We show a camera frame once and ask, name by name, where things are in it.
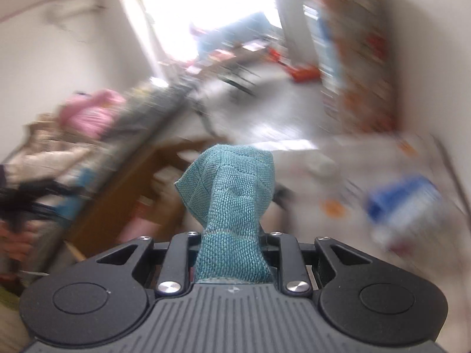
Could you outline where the blue sheet with circles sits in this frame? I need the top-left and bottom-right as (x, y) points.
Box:
(191, 11), (284, 57)

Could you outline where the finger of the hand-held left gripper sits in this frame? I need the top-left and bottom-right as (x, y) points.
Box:
(37, 179), (80, 202)

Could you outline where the flat blue box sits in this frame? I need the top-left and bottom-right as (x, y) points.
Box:
(364, 174), (442, 243)

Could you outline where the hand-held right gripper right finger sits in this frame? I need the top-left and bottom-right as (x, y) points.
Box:
(268, 231), (373, 297)

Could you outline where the grey quilt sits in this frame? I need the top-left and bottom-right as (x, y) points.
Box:
(107, 81), (195, 144)

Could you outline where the blue woven towel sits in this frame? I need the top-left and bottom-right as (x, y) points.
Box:
(174, 144), (276, 284)

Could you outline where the low folding table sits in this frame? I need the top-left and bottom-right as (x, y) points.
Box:
(199, 42), (280, 69)

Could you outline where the green folding stool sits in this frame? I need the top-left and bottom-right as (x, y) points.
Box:
(219, 64), (260, 94)

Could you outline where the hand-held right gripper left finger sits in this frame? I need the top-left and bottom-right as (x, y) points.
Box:
(95, 231), (201, 297)

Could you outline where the rolled flower-patterned floor mat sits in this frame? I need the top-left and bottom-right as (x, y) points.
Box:
(318, 0), (400, 135)

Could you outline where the person's left hand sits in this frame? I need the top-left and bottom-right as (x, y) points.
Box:
(0, 224), (32, 266)

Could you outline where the pink cloth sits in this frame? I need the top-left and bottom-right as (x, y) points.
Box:
(61, 89), (124, 136)

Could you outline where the large water bottle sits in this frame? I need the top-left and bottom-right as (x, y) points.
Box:
(304, 4), (334, 96)

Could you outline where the red basket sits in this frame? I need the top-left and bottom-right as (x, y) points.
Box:
(289, 64), (319, 81)

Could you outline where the brown cardboard box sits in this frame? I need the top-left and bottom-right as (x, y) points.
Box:
(70, 138), (229, 262)

